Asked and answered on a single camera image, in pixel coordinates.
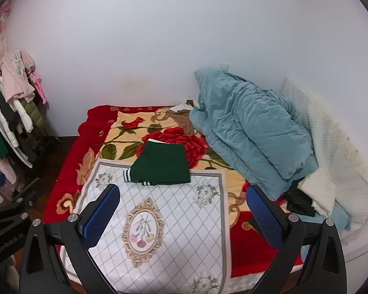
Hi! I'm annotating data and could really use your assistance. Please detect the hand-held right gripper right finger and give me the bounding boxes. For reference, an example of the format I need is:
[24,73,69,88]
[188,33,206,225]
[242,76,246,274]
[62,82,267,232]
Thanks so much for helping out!
[246,184,348,294]

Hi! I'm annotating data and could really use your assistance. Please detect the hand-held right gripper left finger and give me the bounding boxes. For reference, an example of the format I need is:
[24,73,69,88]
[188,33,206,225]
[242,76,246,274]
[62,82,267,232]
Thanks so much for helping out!
[19,183,121,294]

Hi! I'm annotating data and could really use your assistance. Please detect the green and cream varsity jacket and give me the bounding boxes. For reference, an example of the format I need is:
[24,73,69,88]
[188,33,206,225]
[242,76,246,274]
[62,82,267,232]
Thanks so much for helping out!
[123,139,192,187]

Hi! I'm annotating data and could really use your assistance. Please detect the rack of hanging clothes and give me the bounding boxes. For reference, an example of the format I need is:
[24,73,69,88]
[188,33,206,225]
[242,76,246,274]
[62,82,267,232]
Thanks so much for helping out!
[0,49,59,169]

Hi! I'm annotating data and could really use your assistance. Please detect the red floral blanket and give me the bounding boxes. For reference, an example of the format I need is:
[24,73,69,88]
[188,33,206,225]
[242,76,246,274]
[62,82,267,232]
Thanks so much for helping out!
[43,105,304,279]

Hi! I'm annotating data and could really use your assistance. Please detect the white fleece blanket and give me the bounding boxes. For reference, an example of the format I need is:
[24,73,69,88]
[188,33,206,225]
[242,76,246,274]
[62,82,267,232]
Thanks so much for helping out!
[297,170,338,218]

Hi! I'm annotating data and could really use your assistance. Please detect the white bed sheet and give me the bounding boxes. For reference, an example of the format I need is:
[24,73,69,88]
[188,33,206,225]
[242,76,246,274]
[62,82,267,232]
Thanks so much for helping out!
[230,263,304,294]

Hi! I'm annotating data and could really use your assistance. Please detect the light blue pillow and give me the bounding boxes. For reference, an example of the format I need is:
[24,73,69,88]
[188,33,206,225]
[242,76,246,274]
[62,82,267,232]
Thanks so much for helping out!
[301,204,352,258]

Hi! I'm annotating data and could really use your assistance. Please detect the white quilted floral mat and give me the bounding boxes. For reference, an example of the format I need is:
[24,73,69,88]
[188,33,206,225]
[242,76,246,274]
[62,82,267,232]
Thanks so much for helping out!
[63,159,234,294]

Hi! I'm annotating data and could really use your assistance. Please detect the blue duvet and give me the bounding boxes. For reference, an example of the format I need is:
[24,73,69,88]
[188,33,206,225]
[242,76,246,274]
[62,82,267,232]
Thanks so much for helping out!
[188,68,318,201]

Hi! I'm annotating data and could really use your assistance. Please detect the white textured bed cover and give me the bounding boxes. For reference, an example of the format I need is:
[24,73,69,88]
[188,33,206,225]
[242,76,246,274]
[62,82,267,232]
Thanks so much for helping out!
[279,76,368,252]

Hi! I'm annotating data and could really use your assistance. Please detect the brown cloth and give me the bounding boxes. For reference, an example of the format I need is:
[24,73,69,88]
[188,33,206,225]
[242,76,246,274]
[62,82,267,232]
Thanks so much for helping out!
[166,110,197,137]

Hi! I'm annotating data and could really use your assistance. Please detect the white and black cloth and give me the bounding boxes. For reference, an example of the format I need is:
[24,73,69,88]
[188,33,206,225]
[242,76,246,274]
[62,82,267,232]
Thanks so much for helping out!
[172,99,200,112]

